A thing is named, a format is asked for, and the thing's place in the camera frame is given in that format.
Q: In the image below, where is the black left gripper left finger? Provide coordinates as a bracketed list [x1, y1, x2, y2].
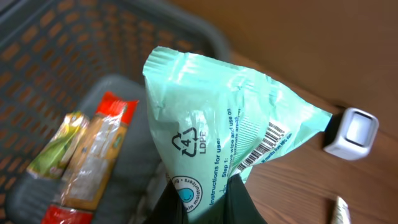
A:
[143, 180, 188, 224]

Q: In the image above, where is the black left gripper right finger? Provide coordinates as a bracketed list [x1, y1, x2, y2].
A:
[224, 174, 267, 224]

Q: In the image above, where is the orange spaghetti packet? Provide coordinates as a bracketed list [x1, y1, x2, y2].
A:
[41, 91, 139, 224]

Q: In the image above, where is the mint green wipes packet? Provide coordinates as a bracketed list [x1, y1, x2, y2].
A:
[143, 47, 331, 223]

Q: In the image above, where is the white tube with gold cap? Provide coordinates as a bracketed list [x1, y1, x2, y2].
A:
[330, 196, 351, 224]

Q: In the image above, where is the green tea snack packet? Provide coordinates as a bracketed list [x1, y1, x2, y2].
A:
[27, 111, 90, 179]

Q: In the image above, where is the white barcode scanner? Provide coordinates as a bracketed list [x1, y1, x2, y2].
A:
[323, 108, 379, 161]

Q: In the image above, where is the grey plastic shopping basket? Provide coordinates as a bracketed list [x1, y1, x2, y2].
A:
[1, 0, 230, 223]

